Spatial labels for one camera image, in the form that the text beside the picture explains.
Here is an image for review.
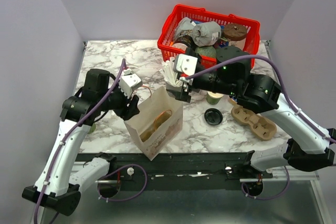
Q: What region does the black mounting base rail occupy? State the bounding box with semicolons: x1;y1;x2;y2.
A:
73;152;274;192

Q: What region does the red plastic shopping basket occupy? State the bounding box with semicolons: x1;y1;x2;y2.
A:
156;4;261;69

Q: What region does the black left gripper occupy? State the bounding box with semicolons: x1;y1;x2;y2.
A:
99;80;140;121

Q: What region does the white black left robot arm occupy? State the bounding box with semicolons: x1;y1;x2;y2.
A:
22;68;142;216

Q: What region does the green textured ball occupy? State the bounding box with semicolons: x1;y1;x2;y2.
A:
195;46;217;59

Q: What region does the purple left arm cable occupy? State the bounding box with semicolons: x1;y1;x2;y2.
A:
33;58;148;224

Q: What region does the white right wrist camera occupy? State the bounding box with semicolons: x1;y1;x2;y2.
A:
173;54;198;84

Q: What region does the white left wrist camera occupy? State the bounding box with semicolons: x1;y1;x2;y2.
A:
119;73;142;98

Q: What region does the brown cardboard cup carrier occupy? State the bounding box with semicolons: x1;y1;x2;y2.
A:
228;98;277;141

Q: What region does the grey wrapped bundle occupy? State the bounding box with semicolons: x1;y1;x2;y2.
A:
191;21;222;47

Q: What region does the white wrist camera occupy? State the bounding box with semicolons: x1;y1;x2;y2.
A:
173;54;198;84
119;73;142;98

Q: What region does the white wrapped straws bundle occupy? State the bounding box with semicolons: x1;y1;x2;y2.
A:
159;57;183;88

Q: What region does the green paper coffee cup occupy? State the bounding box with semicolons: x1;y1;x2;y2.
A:
88;123;96;134

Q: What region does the cream printed paper bag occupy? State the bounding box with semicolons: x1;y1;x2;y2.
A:
124;87;183;161

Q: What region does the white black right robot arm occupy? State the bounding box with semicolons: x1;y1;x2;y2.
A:
173;46;335;178

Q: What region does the dark printed paper cup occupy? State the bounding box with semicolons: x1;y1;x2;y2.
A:
171;30;195;51

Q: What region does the brown lidded white tub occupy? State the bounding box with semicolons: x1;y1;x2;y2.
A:
223;23;247;50

